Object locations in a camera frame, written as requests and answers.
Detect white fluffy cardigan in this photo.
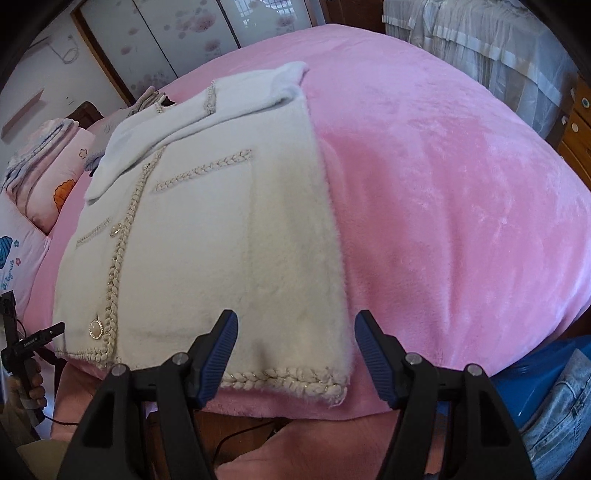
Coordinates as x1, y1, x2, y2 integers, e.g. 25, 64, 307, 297
53, 62, 352, 404

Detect person's left hand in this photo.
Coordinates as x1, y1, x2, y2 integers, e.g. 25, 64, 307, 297
6, 357, 48, 411

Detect blue plastic box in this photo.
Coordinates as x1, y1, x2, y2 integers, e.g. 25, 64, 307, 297
480, 336, 590, 433

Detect blue jeans leg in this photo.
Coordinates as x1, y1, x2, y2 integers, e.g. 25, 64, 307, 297
522, 349, 590, 479

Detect pink bag print pillow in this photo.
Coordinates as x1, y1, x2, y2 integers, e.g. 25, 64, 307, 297
0, 193, 50, 319

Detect pink flower print pillow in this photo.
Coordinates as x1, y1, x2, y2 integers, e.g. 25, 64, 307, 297
13, 128, 94, 234

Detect pink bed blanket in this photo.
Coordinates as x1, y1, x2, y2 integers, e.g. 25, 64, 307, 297
22, 23, 591, 422

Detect folded floral quilt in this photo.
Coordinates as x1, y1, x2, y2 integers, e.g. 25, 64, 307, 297
1, 118, 79, 191

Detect wooden headboard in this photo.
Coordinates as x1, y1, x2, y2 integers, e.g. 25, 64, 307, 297
67, 101, 103, 130

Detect grey knitted folded sweater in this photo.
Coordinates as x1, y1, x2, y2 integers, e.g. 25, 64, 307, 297
84, 86, 163, 173

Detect wooden drawer cabinet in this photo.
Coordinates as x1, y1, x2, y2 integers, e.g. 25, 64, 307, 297
557, 75, 591, 188

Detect floral sliding wardrobe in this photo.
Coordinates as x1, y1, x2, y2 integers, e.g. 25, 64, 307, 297
71, 0, 325, 105

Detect lace covered furniture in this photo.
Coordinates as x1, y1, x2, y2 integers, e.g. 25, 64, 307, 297
382, 1, 577, 138

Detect pink wall shelf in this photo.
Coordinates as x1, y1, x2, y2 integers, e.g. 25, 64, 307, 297
1, 89, 44, 139

